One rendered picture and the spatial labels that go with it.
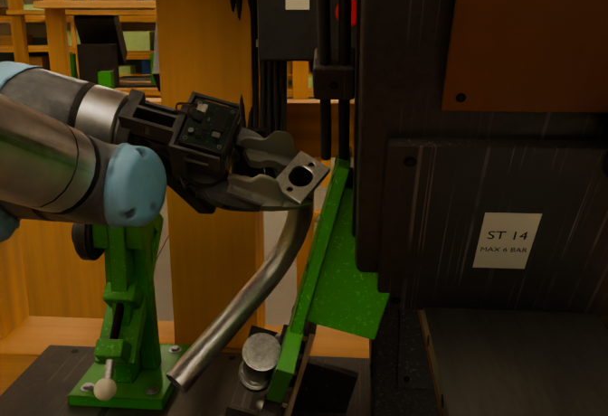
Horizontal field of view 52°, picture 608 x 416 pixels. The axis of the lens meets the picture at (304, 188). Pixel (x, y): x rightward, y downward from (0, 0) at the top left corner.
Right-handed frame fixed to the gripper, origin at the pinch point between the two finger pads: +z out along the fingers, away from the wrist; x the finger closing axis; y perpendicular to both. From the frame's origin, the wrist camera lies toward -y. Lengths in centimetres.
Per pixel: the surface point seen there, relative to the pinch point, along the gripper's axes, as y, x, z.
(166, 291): -272, 65, -64
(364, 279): 5.3, -10.7, 8.1
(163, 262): -305, 92, -79
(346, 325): 1.9, -14.3, 7.7
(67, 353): -41, -17, -29
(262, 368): -0.4, -20.0, 1.2
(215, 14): -7.4, 27.7, -19.5
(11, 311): -50, -12, -44
